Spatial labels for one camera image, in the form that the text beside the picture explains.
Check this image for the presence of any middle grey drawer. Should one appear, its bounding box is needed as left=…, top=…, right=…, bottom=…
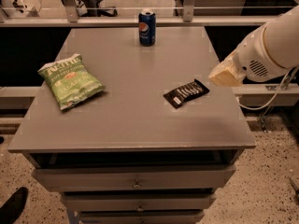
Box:
left=62, top=193, right=216, bottom=212

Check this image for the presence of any bottom grey drawer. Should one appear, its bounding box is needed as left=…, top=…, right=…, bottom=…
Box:
left=79, top=210, right=204, bottom=224

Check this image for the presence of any grey drawer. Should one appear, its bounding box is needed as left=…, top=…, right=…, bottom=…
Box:
left=33, top=165, right=235, bottom=192
left=79, top=210, right=204, bottom=224
left=62, top=193, right=216, bottom=212

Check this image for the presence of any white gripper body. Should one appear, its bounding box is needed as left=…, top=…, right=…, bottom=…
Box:
left=233, top=26, right=288, bottom=82

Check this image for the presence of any green jalapeno chips bag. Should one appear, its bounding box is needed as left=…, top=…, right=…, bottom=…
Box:
left=38, top=53, right=105, bottom=111

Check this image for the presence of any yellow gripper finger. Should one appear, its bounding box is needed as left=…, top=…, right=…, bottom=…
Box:
left=208, top=59, right=246, bottom=87

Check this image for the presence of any blue pepsi can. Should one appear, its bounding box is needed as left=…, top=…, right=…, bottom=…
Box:
left=138, top=9, right=156, bottom=46

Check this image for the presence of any black rxbar chocolate bar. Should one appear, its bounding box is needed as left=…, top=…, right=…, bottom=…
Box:
left=164, top=79, right=209, bottom=109

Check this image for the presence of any black shoe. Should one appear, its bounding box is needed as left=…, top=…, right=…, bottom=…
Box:
left=0, top=187, right=28, bottom=224

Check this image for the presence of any metal railing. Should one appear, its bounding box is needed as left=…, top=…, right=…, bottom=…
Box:
left=1, top=0, right=298, bottom=27

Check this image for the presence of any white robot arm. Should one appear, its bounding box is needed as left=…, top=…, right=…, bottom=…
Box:
left=208, top=6, right=299, bottom=87

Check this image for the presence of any top grey drawer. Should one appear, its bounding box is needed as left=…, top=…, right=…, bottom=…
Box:
left=33, top=165, right=235, bottom=192

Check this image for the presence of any white cable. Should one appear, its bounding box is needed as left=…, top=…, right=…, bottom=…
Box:
left=236, top=66, right=299, bottom=111

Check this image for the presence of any grey drawer cabinet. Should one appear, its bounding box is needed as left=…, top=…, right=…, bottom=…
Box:
left=7, top=26, right=257, bottom=224

